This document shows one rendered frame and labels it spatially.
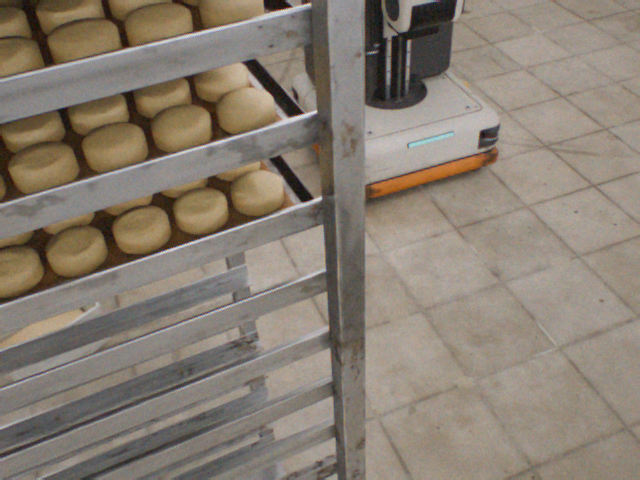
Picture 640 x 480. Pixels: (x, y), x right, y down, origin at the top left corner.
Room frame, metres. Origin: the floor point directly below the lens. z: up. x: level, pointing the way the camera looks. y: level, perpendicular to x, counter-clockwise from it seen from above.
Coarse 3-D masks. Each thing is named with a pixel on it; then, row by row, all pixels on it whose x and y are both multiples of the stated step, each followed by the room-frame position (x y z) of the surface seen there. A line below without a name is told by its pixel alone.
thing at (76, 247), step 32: (160, 192) 0.54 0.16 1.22; (192, 192) 0.51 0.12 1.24; (224, 192) 0.53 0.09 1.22; (256, 192) 0.51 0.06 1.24; (64, 224) 0.48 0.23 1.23; (96, 224) 0.50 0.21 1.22; (128, 224) 0.47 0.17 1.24; (160, 224) 0.47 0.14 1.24; (192, 224) 0.47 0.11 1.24; (224, 224) 0.49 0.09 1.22; (0, 256) 0.44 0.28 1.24; (32, 256) 0.43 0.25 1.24; (64, 256) 0.43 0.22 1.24; (96, 256) 0.44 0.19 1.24; (128, 256) 0.45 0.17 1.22; (0, 288) 0.40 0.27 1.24; (32, 288) 0.42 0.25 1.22
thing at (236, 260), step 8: (232, 256) 0.87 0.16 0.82; (240, 256) 0.88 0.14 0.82; (232, 264) 0.87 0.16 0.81; (240, 264) 0.88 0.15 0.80; (248, 288) 0.88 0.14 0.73; (232, 296) 0.90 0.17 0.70; (240, 296) 0.87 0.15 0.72; (240, 328) 0.88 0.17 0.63; (248, 328) 0.88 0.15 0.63; (256, 328) 0.88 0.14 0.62; (256, 384) 0.87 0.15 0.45; (264, 384) 0.88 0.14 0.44; (264, 432) 0.87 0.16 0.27; (272, 432) 0.88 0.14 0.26
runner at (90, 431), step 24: (312, 336) 0.48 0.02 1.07; (240, 360) 0.47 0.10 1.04; (264, 360) 0.45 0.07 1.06; (288, 360) 0.46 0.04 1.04; (192, 384) 0.42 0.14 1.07; (216, 384) 0.43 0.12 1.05; (120, 408) 0.42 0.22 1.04; (144, 408) 0.40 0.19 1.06; (168, 408) 0.41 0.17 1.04; (72, 432) 0.38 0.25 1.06; (96, 432) 0.38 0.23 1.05; (0, 456) 0.37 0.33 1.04; (24, 456) 0.36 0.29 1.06; (48, 456) 0.36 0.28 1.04
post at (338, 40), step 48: (336, 0) 0.46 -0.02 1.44; (336, 48) 0.46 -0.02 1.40; (336, 96) 0.46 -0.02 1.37; (336, 144) 0.46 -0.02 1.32; (336, 192) 0.46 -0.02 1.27; (336, 240) 0.46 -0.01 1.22; (336, 288) 0.46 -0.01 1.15; (336, 336) 0.46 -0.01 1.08; (336, 384) 0.47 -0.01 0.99; (336, 432) 0.48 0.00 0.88
